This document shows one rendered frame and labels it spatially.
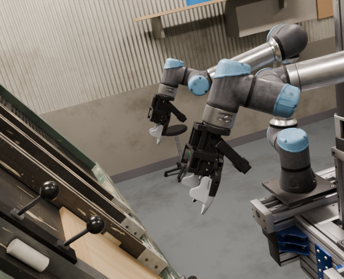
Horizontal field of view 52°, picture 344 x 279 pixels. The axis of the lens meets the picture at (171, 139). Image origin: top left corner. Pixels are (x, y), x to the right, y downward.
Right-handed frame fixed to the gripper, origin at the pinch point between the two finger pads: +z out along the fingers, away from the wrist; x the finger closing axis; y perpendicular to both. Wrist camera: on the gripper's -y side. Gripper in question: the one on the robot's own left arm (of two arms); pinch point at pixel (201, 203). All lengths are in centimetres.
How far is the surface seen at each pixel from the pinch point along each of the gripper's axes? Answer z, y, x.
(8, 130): 8, 56, -60
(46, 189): -3.5, 36.4, 13.1
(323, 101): -32, -288, -355
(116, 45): -32, 5, -349
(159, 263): 43, -7, -39
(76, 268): 15.2, 27.4, 8.9
